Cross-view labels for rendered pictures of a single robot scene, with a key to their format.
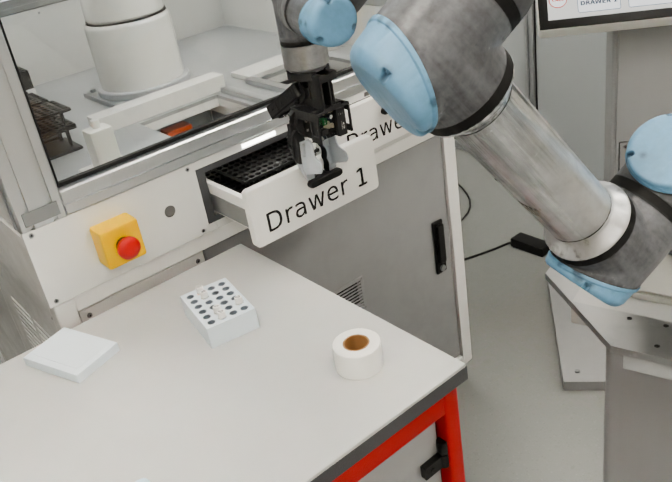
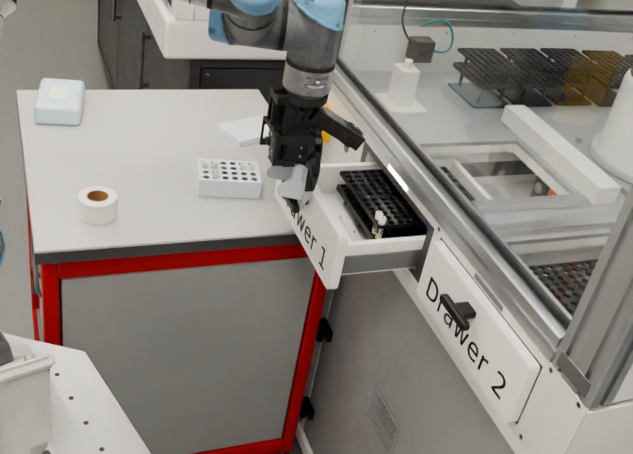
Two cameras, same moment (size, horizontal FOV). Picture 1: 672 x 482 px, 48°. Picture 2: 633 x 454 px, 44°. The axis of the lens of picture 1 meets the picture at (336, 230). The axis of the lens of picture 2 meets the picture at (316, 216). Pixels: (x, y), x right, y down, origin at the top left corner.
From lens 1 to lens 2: 183 cm
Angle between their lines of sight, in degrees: 82
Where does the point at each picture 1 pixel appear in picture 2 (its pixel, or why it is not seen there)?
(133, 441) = (135, 132)
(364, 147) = (332, 236)
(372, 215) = (432, 402)
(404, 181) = (470, 435)
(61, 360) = (241, 122)
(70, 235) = not seen: hidden behind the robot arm
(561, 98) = not seen: outside the picture
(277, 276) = (264, 224)
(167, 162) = (360, 112)
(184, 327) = not seen: hidden behind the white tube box
